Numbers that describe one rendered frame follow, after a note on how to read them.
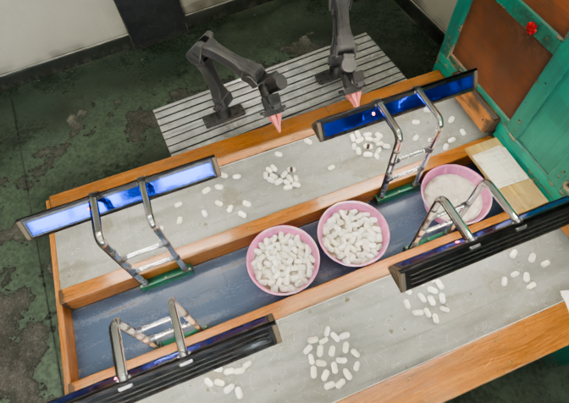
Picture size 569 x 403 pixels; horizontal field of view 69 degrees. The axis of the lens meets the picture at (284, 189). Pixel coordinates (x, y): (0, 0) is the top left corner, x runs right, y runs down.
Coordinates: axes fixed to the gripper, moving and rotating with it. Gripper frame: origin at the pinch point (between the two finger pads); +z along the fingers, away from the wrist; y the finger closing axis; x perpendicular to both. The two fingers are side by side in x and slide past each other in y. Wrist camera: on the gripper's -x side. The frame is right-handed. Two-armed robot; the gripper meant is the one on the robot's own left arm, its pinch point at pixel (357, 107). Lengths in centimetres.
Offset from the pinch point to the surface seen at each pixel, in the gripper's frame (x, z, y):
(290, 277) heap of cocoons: -27, 48, -51
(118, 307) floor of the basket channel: -12, 41, -114
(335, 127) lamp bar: -30.9, 1.9, -21.3
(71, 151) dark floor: 132, -24, -148
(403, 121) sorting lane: 4.8, 12.1, 20.8
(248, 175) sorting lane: 4, 13, -52
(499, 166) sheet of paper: -22, 38, 42
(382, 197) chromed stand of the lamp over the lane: -13.4, 36.1, -5.0
